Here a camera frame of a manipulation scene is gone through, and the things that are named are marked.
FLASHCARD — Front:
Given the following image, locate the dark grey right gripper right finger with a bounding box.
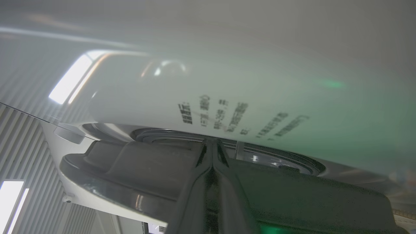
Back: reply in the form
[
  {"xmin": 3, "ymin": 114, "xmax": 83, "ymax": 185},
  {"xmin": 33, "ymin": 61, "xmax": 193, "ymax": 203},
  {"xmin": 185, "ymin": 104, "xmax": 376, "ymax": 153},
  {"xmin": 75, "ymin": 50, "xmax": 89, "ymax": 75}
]
[{"xmin": 214, "ymin": 140, "xmax": 258, "ymax": 234}]

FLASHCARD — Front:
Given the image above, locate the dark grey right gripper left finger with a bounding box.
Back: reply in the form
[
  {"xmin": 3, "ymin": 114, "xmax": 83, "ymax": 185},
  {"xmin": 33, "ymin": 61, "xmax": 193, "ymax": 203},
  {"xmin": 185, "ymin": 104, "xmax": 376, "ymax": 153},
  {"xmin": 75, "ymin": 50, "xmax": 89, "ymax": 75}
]
[{"xmin": 165, "ymin": 139, "xmax": 214, "ymax": 234}]

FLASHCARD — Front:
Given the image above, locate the grey round washing machine door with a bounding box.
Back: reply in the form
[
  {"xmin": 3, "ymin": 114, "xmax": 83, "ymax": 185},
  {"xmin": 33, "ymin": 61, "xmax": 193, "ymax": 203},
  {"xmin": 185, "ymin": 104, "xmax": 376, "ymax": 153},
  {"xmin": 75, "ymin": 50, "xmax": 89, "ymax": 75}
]
[{"xmin": 42, "ymin": 120, "xmax": 410, "ymax": 234}]

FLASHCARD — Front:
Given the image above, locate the white front-loading washing machine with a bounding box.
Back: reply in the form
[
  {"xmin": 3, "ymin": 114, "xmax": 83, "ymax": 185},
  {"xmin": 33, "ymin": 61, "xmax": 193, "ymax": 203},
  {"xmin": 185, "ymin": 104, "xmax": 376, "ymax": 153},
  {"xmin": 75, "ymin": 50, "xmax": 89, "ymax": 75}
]
[{"xmin": 0, "ymin": 0, "xmax": 416, "ymax": 208}]

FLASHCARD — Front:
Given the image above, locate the bright rectangular ceiling light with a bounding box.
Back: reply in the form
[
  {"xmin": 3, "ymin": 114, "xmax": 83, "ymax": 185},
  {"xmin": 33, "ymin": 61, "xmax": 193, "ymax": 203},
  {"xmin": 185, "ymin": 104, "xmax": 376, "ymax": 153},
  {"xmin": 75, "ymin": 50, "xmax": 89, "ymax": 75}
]
[{"xmin": 0, "ymin": 180, "xmax": 30, "ymax": 234}]

